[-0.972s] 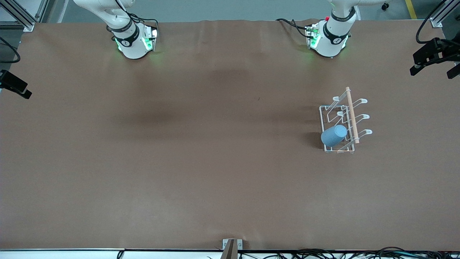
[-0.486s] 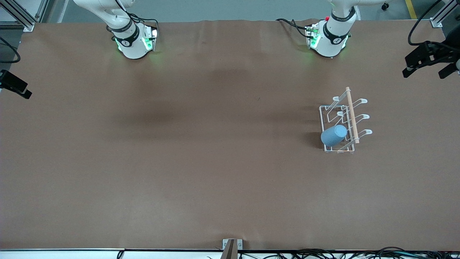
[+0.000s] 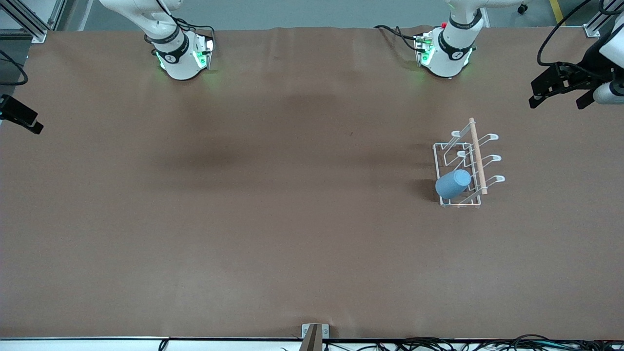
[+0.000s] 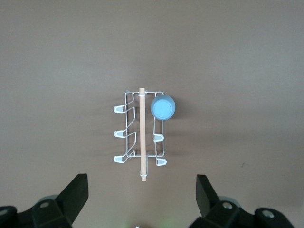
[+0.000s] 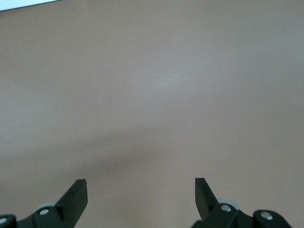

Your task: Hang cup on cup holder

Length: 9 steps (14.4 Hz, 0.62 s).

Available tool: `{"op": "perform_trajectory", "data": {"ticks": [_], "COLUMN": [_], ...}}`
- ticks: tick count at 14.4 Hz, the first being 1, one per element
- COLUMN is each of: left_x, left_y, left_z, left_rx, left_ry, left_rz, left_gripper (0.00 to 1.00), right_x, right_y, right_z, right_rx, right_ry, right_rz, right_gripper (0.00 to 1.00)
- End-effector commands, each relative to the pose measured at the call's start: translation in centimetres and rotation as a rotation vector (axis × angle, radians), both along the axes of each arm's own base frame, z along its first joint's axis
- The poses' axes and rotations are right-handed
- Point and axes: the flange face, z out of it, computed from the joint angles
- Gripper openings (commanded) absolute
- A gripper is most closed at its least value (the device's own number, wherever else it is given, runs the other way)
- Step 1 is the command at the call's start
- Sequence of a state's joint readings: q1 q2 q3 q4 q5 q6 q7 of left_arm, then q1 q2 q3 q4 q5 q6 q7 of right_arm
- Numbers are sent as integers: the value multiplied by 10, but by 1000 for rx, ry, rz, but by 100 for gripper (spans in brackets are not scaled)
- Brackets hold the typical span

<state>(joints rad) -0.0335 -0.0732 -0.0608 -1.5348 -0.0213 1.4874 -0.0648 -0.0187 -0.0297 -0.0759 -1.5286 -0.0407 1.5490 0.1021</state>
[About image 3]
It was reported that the blue plastic cup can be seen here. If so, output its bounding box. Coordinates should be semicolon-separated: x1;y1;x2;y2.
435;169;473;200

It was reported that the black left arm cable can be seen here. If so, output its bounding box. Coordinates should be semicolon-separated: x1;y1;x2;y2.
537;0;624;67

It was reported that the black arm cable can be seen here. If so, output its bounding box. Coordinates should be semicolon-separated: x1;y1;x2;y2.
0;48;29;87
537;0;624;67

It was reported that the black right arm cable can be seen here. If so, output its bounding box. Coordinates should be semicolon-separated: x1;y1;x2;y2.
0;48;29;87

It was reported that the aluminium frame profile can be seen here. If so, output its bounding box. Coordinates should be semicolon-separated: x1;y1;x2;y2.
583;0;624;39
0;0;50;44

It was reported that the white wire cup holder rack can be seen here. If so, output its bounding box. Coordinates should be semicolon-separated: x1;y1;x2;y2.
433;117;506;209

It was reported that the black left base cable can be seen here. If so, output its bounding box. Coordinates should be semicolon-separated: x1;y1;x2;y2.
374;24;423;52

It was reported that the black base cable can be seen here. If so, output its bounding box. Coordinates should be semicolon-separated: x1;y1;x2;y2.
374;24;423;52
173;16;216;42

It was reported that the black right base cable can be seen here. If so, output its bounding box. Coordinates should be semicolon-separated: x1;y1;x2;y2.
173;16;216;42

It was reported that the small metal bracket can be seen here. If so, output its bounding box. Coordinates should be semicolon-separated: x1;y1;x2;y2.
301;323;330;340

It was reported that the brown camera post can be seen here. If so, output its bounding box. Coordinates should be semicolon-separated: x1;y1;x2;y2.
299;324;324;351

